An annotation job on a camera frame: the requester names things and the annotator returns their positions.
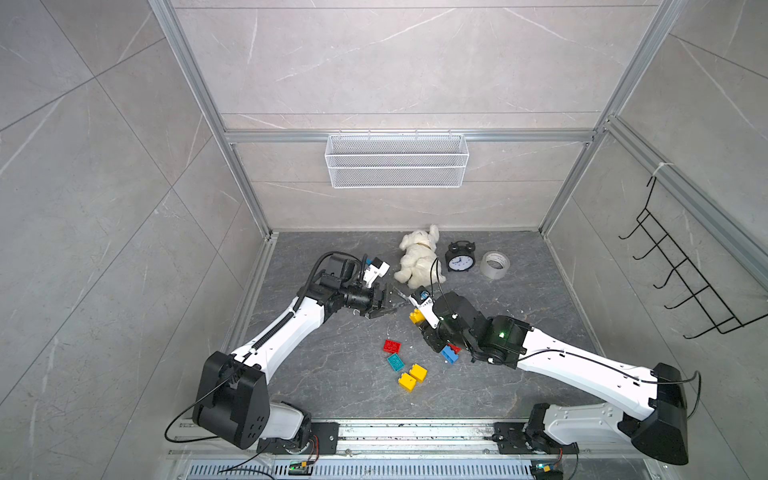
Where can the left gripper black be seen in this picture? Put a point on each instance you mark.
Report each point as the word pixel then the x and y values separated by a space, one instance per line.
pixel 373 309

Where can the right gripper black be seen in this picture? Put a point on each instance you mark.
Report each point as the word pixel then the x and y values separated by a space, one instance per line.
pixel 432 341

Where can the yellow lego brick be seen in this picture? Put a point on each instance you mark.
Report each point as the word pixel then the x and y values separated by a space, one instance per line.
pixel 407 382
pixel 418 372
pixel 417 317

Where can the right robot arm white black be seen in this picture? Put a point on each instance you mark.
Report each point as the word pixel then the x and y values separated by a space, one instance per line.
pixel 644 407

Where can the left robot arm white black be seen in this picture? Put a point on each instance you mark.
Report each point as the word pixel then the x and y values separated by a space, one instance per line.
pixel 233 403

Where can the long blue lego brick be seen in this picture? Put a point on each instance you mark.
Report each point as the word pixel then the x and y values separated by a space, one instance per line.
pixel 449 354

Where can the small red lego brick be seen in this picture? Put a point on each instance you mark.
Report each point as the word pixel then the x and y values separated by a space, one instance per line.
pixel 391 347

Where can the teal lego brick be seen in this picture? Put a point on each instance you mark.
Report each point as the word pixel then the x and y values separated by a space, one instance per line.
pixel 395 362

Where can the white plush dog toy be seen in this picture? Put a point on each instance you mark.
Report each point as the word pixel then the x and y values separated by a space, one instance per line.
pixel 416 265

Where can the black alarm clock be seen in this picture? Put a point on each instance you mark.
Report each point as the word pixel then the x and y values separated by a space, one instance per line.
pixel 460 256

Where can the grey tape roll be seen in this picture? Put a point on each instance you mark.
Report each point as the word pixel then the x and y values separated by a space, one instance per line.
pixel 494 265

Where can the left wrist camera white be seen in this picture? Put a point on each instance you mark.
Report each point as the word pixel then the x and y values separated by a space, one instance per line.
pixel 376 268

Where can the aluminium mounting rail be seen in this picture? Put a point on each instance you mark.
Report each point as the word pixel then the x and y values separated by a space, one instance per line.
pixel 443 437

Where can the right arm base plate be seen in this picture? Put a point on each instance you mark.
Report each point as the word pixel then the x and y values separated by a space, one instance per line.
pixel 513 438

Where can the white wire mesh basket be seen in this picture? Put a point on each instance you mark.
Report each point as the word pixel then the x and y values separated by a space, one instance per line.
pixel 359 161

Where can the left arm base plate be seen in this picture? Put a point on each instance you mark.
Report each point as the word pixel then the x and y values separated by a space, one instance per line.
pixel 320 438

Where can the black wire hook rack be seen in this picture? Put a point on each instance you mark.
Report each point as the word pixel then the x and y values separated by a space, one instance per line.
pixel 719 316

